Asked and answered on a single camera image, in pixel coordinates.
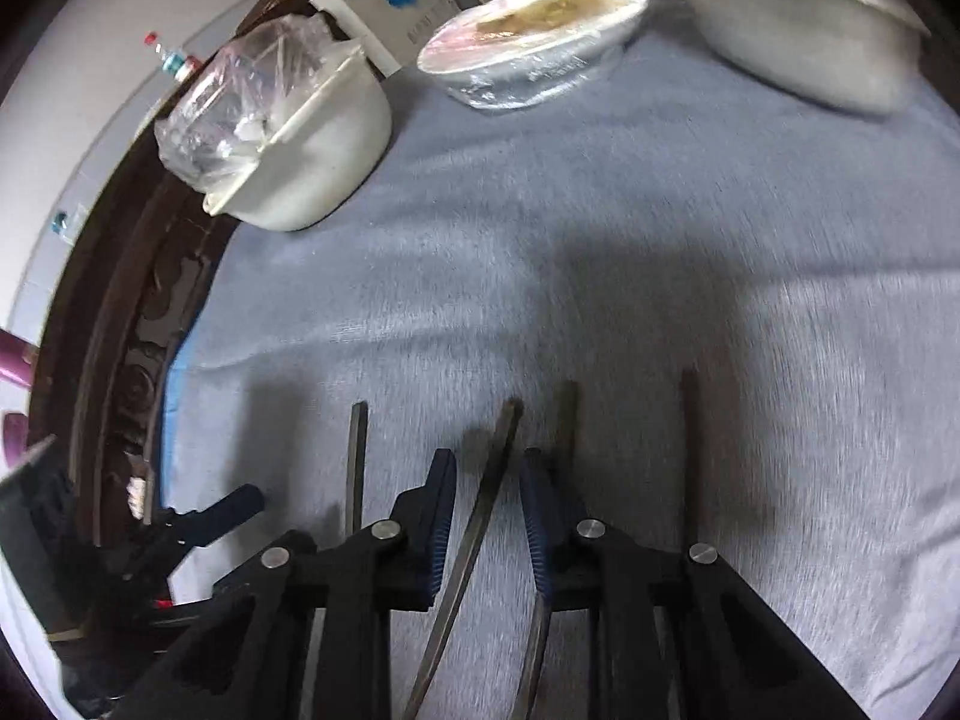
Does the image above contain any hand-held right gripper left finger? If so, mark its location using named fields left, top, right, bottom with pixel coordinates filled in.
left=112, top=448, right=458, bottom=720

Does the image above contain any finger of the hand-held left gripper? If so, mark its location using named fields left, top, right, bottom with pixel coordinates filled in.
left=161, top=484, right=266, bottom=548

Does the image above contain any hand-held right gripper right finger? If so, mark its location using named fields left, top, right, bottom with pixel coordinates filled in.
left=520, top=447, right=875, bottom=720

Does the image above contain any blue table cover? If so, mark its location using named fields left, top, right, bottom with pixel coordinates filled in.
left=154, top=315, right=200, bottom=511

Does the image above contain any purple thermos cup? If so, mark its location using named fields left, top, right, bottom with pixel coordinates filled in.
left=0, top=412, right=31, bottom=466

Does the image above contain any dark wooden sideboard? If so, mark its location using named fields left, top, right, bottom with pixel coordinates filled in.
left=30, top=0, right=323, bottom=563

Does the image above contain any purple thermos flask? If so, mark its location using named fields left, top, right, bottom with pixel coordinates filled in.
left=0, top=330, right=35, bottom=385

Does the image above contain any grey table cloth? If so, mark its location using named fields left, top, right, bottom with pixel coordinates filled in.
left=161, top=0, right=960, bottom=720

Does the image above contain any clear plastic bag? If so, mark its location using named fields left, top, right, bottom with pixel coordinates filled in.
left=154, top=13, right=365, bottom=192

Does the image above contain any red-capped water bottle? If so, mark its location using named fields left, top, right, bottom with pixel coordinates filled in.
left=142, top=31, right=203, bottom=80

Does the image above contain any wrapped plate of food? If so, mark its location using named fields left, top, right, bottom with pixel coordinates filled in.
left=416, top=0, right=652, bottom=110

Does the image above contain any white chest freezer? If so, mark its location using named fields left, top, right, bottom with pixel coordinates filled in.
left=311, top=0, right=462, bottom=80

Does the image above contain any aluminium pot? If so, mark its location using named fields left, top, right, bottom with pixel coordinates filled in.
left=667, top=0, right=931, bottom=115

